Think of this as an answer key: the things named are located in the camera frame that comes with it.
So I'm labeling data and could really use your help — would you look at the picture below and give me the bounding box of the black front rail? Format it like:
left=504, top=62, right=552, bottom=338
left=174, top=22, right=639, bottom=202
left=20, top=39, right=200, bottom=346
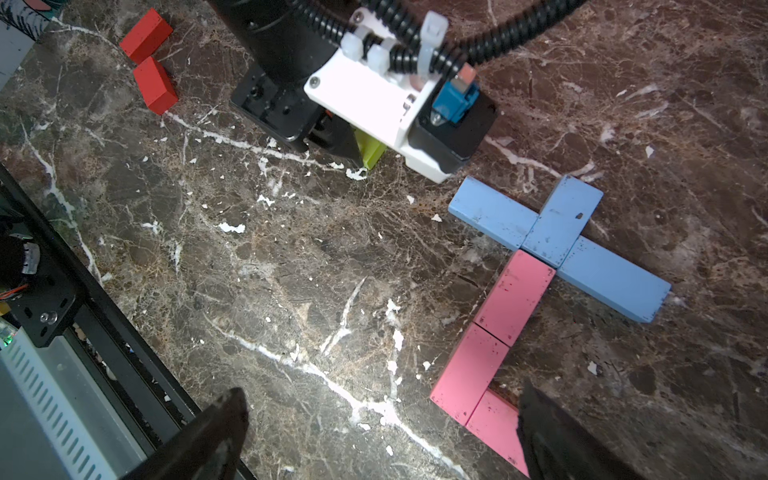
left=0, top=161, right=259, bottom=480

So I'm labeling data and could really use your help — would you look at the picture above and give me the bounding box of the red block front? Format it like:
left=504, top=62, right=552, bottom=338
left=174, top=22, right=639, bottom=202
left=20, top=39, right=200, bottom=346
left=133, top=57, right=178, bottom=115

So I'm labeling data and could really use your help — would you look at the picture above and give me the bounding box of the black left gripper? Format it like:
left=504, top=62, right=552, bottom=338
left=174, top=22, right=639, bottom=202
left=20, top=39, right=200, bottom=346
left=210, top=1, right=363, bottom=167

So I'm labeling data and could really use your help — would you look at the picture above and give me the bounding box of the white slotted cable duct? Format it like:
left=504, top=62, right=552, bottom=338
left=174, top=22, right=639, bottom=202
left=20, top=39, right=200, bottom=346
left=1, top=330, right=147, bottom=480

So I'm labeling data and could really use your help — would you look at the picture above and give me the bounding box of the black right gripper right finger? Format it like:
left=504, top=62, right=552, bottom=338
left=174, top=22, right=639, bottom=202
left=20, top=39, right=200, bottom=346
left=517, top=381, right=641, bottom=480

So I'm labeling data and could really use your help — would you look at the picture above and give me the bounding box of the blue block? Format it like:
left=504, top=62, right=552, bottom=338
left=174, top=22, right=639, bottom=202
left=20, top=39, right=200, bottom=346
left=448, top=177, right=537, bottom=250
left=557, top=236, right=671, bottom=323
left=521, top=175, right=603, bottom=269

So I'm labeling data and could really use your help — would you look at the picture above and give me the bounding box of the pink block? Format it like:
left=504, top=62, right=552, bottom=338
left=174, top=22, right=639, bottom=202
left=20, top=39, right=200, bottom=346
left=466, top=390, right=529, bottom=478
left=474, top=250, right=556, bottom=347
left=430, top=323, right=509, bottom=426

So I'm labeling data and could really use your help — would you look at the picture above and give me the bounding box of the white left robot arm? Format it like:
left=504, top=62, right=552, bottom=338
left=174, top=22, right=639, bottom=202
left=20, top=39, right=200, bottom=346
left=210, top=1, right=582, bottom=174

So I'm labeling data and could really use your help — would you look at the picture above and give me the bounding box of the red block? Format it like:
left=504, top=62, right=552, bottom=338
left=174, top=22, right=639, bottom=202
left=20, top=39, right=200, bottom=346
left=120, top=8, right=173, bottom=64
left=133, top=57, right=178, bottom=115

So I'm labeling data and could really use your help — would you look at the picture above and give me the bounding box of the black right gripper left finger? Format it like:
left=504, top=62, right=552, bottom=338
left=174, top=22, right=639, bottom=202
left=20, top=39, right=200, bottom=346
left=124, top=387, right=249, bottom=480

